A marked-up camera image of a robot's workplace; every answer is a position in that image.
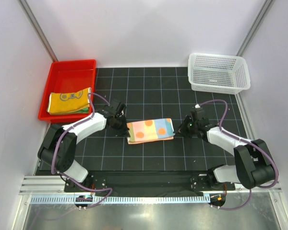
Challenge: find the orange towel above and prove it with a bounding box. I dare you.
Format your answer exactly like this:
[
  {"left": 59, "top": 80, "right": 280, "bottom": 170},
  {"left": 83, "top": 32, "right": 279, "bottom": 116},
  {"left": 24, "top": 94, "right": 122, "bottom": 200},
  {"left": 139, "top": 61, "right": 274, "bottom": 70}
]
[{"left": 127, "top": 118, "right": 175, "bottom": 145}]

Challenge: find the green microfiber towel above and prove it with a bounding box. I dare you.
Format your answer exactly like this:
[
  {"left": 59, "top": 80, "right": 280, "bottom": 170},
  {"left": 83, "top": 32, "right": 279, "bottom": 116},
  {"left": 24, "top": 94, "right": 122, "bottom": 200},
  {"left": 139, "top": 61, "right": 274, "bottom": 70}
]
[{"left": 75, "top": 107, "right": 89, "bottom": 114}]

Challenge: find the blue yellow patterned towel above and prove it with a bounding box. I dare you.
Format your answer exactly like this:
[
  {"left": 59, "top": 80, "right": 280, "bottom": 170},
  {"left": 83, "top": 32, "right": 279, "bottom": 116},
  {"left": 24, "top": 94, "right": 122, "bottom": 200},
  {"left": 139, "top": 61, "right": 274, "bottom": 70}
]
[{"left": 47, "top": 87, "right": 91, "bottom": 115}]

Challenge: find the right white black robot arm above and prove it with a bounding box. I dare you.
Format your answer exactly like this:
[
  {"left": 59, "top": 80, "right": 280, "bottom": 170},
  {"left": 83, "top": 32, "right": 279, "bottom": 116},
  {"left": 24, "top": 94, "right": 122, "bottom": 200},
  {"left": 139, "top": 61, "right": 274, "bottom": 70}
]
[{"left": 174, "top": 107, "right": 278, "bottom": 190}]

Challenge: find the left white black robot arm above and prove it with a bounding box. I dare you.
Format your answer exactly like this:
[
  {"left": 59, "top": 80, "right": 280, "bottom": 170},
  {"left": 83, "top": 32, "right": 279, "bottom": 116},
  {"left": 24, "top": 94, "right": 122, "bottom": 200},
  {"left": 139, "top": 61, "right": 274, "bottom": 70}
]
[{"left": 37, "top": 100, "right": 130, "bottom": 192}]

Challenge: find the black grid mat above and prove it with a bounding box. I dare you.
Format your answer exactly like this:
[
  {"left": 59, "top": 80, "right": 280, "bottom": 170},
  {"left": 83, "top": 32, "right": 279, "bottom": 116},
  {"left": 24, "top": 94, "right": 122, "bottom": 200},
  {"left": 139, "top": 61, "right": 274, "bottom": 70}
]
[{"left": 75, "top": 67, "right": 247, "bottom": 171}]

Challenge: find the white perforated plastic basket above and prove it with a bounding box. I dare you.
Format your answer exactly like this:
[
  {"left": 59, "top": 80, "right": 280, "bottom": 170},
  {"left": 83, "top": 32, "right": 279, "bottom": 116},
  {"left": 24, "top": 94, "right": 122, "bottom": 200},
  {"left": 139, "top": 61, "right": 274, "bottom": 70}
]
[{"left": 188, "top": 53, "right": 251, "bottom": 95}]

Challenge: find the red plastic tray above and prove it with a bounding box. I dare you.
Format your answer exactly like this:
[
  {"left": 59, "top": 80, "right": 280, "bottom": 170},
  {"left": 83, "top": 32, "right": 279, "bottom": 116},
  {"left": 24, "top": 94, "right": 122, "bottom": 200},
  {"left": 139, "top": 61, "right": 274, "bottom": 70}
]
[{"left": 38, "top": 59, "right": 96, "bottom": 124}]

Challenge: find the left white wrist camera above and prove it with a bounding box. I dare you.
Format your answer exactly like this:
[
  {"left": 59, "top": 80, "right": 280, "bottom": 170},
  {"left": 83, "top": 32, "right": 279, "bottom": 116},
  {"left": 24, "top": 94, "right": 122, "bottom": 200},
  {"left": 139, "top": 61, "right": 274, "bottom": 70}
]
[{"left": 118, "top": 103, "right": 126, "bottom": 115}]

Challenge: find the slotted grey cable duct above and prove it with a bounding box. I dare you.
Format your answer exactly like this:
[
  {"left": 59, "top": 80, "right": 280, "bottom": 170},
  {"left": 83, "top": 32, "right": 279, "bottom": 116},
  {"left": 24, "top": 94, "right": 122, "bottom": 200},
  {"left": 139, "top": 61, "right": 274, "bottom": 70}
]
[{"left": 30, "top": 194, "right": 210, "bottom": 205}]

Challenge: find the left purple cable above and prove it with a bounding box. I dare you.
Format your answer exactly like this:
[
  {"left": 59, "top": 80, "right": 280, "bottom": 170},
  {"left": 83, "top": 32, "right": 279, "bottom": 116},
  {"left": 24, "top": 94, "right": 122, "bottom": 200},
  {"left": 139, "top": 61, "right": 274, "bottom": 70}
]
[{"left": 50, "top": 92, "right": 115, "bottom": 221}]

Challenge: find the aluminium frame rail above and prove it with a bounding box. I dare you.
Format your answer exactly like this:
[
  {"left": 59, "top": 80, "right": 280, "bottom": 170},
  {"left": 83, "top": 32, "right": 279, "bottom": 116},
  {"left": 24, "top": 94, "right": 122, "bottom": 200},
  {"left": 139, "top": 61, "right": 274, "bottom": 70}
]
[{"left": 19, "top": 175, "right": 283, "bottom": 194}]

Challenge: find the left aluminium corner post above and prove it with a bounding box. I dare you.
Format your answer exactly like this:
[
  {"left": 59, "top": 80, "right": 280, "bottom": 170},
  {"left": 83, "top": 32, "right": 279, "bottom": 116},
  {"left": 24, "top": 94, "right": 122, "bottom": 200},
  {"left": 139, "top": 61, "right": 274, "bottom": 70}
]
[{"left": 18, "top": 0, "right": 58, "bottom": 62}]

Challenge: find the aluminium corner post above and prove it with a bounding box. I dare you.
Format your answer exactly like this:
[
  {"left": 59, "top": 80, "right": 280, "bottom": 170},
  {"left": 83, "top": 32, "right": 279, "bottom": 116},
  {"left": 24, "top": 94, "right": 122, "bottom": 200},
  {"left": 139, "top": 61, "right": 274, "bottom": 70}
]
[
  {"left": 18, "top": 0, "right": 58, "bottom": 62},
  {"left": 236, "top": 0, "right": 275, "bottom": 57}
]

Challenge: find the right aluminium corner post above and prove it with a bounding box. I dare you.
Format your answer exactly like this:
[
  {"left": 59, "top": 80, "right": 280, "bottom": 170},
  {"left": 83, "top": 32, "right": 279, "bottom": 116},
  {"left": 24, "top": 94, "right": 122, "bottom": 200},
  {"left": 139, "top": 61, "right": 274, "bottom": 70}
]
[{"left": 236, "top": 0, "right": 275, "bottom": 57}]

